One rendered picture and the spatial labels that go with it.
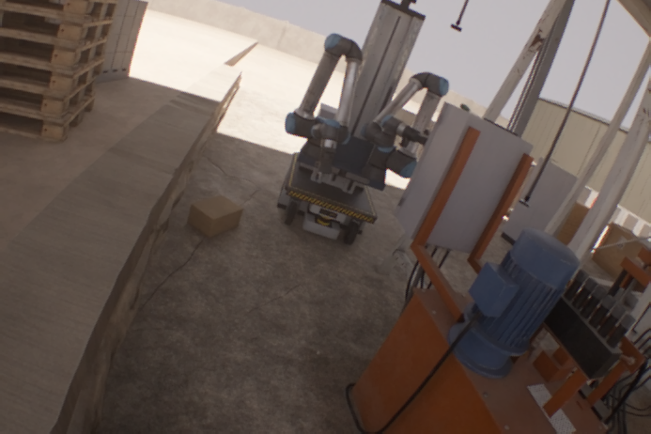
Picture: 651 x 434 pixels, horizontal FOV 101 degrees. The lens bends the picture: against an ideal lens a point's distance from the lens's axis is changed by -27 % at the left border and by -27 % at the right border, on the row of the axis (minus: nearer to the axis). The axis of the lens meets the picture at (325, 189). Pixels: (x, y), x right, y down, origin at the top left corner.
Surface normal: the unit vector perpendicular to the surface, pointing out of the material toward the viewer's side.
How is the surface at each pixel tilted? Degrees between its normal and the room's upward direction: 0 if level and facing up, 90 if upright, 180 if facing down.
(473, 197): 90
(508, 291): 90
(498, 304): 90
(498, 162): 90
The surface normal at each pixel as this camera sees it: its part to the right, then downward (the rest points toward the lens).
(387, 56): 0.01, 0.37
